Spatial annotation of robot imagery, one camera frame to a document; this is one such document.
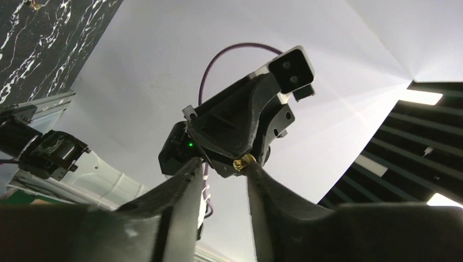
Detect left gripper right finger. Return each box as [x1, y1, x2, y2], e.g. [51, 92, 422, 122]
[246, 162, 337, 261]

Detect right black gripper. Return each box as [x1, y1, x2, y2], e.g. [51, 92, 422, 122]
[158, 73, 295, 178]

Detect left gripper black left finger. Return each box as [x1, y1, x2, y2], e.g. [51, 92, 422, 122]
[116, 157, 203, 261]

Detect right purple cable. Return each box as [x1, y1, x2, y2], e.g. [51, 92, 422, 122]
[198, 43, 283, 219]

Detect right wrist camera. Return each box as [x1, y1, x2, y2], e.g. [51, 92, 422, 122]
[252, 45, 316, 104]

